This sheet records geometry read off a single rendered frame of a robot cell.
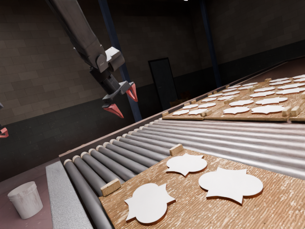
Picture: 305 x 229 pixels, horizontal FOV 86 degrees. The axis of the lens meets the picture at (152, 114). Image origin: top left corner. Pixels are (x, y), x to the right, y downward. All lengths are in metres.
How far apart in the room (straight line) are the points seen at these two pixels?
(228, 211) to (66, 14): 0.54
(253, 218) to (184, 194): 0.15
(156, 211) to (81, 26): 0.47
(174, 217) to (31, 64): 5.27
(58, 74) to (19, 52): 0.96
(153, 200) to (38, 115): 4.95
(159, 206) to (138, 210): 0.05
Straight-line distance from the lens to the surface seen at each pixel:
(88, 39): 0.51
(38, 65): 5.44
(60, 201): 0.71
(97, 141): 1.18
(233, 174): 0.48
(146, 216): 0.41
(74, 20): 0.48
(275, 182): 0.47
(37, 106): 5.27
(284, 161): 0.58
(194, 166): 0.53
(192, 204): 0.42
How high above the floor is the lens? 1.21
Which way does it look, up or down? 10 degrees down
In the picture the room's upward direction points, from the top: 16 degrees counter-clockwise
